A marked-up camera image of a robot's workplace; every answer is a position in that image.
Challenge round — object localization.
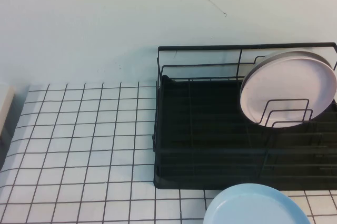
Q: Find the black plastic drip tray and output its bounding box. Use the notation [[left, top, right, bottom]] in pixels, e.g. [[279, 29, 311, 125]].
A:
[[154, 75, 337, 190]]

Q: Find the light blue round plate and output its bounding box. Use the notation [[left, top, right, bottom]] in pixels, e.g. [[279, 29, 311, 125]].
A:
[[202, 183, 313, 224]]

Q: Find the white black-grid tablecloth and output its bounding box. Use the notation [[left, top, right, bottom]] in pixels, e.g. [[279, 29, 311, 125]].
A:
[[0, 81, 337, 224]]

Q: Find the black wire dish rack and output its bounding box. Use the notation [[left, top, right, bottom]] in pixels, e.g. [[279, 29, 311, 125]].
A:
[[152, 41, 337, 190]]

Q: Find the beige wooden block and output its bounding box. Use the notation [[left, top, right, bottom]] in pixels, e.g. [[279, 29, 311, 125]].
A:
[[0, 84, 17, 140]]

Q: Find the pink round plate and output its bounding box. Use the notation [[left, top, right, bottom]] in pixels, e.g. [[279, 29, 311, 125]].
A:
[[239, 56, 337, 129]]

